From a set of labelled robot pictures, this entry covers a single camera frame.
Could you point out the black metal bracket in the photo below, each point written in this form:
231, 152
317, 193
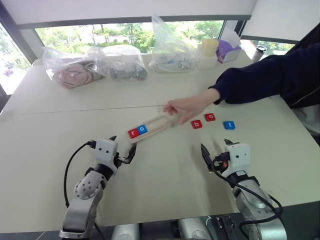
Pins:
225, 225

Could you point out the silver rounded housing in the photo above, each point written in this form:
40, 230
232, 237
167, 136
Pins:
125, 231
192, 228

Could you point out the red letter tile o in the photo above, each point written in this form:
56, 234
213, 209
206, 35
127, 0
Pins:
210, 117

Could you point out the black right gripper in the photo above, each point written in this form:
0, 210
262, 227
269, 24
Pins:
218, 166

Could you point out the red letter tile b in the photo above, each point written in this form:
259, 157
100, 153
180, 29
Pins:
197, 124

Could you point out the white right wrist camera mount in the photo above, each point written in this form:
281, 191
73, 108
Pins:
238, 155

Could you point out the wide white roller blind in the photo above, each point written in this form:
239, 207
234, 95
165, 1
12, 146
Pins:
125, 10

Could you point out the purple tissue box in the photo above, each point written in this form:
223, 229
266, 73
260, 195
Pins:
225, 48

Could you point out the red letter tile r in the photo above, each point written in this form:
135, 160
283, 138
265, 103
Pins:
133, 133

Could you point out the person's dark sleeved forearm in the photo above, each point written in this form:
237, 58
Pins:
262, 77

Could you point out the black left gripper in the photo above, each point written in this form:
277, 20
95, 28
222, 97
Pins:
117, 161

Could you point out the pink folded cloth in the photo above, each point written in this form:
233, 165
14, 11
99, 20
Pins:
75, 76

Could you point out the person's bare hand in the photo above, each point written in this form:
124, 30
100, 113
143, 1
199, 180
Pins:
190, 106

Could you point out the yellow plastic cup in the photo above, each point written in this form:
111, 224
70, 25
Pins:
209, 48

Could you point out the wooden letter tray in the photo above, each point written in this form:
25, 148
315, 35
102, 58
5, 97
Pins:
155, 126

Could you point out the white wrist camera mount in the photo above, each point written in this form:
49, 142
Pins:
238, 155
106, 150

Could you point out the clear bag with pink cloth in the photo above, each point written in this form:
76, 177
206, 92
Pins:
72, 75

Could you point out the white plastic container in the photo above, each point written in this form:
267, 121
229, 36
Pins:
206, 62

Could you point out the grey tumbler with black lid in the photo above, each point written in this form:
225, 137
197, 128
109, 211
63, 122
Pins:
257, 55

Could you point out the clear bag with grey items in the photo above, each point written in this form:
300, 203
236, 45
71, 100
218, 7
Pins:
125, 72

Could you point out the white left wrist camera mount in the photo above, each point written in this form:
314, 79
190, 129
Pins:
106, 150

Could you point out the blue letter tile o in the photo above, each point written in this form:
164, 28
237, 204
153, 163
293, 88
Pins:
142, 129

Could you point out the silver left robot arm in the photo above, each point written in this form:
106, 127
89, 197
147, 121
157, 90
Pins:
85, 190

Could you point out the narrow white roller blind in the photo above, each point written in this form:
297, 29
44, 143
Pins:
280, 20

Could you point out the blue letter tile t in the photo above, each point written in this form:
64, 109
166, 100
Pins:
229, 125

